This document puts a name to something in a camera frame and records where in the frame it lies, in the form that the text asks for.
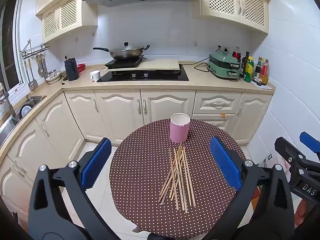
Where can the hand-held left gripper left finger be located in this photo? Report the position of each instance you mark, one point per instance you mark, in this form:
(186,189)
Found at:
(96,162)

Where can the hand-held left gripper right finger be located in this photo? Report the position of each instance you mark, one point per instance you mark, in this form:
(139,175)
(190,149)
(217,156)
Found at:
(225,162)

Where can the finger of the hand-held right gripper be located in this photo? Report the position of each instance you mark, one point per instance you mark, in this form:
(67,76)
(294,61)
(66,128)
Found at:
(310,141)
(295,158)

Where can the bunch of wooden chopsticks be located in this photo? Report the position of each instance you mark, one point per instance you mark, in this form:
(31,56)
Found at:
(178,177)

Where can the pink cylindrical cup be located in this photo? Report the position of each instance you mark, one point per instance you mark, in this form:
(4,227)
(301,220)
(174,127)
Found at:
(178,131)

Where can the person's right hand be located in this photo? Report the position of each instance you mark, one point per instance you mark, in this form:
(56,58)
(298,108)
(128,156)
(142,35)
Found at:
(302,213)

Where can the cardboard box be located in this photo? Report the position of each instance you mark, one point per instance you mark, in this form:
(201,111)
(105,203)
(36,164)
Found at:
(272,161)

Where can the brown polka dot tablecloth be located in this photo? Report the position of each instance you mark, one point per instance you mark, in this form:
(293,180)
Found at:
(140,170)

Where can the orange sauce bottle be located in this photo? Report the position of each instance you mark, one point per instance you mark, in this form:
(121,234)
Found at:
(265,75)

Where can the white mug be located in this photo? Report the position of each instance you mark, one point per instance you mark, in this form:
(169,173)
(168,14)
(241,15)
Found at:
(95,76)

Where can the beige countertop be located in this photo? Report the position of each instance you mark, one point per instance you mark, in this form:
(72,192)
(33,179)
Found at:
(200,78)

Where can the dark sauce bottle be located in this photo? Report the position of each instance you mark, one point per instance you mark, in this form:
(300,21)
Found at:
(257,71)

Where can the steel sink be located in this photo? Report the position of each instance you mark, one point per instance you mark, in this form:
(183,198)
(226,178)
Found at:
(30,103)

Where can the green bottle yellow label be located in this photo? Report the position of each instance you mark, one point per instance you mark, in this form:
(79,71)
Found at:
(248,71)

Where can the stack of bowls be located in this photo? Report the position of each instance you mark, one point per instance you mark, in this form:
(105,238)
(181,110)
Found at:
(53,77)

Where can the red box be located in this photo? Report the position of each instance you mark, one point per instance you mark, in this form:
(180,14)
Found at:
(81,68)

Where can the black electric kettle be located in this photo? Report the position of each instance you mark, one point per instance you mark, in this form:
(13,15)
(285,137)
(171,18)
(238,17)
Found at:
(71,70)

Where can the green electric cooker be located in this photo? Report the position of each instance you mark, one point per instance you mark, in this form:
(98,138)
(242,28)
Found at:
(223,66)

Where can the dark glass bottle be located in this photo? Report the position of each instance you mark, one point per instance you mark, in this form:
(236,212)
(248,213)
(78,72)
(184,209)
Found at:
(244,66)

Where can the black induction cooker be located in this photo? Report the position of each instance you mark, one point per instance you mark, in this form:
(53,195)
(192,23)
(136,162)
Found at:
(120,63)

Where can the hanging metal spatula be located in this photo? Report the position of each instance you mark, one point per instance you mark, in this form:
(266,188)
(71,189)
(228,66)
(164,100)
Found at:
(32,82)

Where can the black glass gas hob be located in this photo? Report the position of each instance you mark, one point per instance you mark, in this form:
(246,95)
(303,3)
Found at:
(162,76)

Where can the metal faucet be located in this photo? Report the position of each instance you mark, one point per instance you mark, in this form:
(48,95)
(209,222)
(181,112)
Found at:
(8,100)

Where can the red can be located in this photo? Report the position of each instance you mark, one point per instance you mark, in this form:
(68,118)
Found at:
(236,55)

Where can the hanging metal ladle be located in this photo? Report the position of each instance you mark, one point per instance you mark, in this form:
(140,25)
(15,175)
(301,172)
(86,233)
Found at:
(41,67)

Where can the steel wok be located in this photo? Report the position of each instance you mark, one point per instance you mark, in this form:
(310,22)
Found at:
(127,52)

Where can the beige cutting board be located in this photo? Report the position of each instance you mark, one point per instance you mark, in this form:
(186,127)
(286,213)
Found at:
(160,64)

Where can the window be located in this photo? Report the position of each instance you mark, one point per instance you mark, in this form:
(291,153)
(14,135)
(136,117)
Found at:
(10,42)

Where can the metal wall utensil rack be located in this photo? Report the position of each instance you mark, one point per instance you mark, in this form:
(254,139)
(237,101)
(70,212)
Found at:
(32,51)

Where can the cream lattice wall cabinets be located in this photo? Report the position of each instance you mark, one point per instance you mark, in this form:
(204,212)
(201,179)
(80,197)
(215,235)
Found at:
(67,15)
(232,2)

